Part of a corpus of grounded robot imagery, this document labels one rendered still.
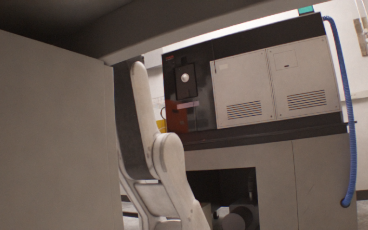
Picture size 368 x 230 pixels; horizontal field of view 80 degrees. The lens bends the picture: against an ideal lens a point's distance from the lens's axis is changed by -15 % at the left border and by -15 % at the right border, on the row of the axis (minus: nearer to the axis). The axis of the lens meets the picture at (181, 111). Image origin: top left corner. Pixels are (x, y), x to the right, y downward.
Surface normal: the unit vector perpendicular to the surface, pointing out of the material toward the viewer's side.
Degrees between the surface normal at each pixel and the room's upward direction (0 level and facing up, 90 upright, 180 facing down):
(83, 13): 180
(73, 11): 180
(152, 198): 126
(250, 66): 90
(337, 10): 90
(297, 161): 90
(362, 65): 90
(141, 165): 107
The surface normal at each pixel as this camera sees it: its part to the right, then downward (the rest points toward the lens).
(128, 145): -0.40, 0.11
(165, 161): 0.74, -0.11
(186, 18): -0.51, -0.08
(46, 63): 0.86, -0.15
